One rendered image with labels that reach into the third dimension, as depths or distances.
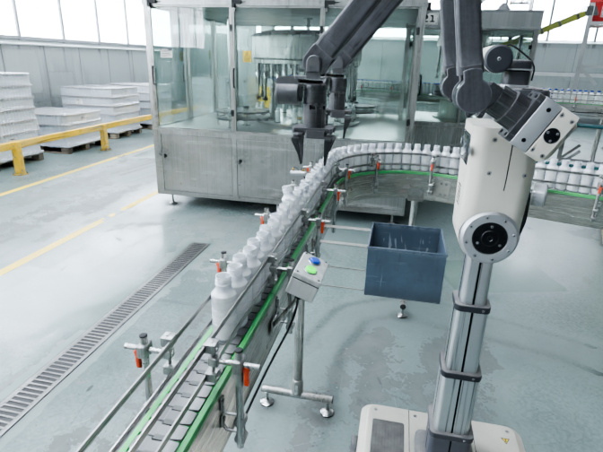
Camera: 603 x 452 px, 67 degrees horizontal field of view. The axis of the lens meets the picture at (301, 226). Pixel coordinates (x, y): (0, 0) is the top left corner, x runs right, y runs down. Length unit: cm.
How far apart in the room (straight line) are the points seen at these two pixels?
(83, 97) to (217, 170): 584
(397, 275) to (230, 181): 350
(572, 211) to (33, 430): 298
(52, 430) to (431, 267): 187
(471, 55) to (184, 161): 444
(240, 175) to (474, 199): 396
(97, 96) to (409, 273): 912
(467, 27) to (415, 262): 100
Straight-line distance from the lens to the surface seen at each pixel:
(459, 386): 170
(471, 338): 161
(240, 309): 118
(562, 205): 298
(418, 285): 193
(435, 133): 665
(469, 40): 117
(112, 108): 1029
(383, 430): 204
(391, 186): 304
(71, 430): 256
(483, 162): 133
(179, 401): 101
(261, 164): 500
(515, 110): 117
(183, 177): 538
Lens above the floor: 165
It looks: 20 degrees down
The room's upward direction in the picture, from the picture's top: 2 degrees clockwise
